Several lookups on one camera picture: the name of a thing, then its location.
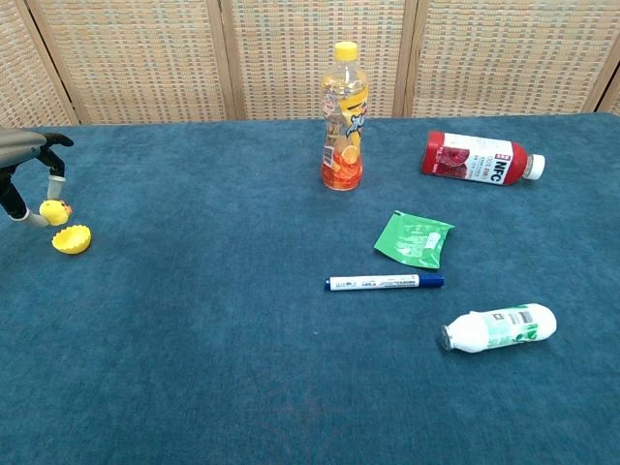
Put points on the red NFC juice bottle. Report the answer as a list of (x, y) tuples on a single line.
[(477, 158)]

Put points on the green foil sachet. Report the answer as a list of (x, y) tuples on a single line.
[(413, 239)]

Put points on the white green yogurt bottle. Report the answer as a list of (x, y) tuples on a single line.
[(499, 329)]

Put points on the orange drink bottle yellow cap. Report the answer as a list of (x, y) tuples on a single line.
[(343, 145)]

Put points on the yellow rubber duck toy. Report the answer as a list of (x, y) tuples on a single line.
[(54, 211)]

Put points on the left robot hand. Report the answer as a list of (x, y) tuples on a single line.
[(19, 145)]

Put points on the woven rattan folding screen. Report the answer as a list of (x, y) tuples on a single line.
[(145, 58)]

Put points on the blue white marker pen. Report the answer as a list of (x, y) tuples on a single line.
[(382, 282)]

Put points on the yellow eggshell cup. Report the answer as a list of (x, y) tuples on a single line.
[(71, 239)]

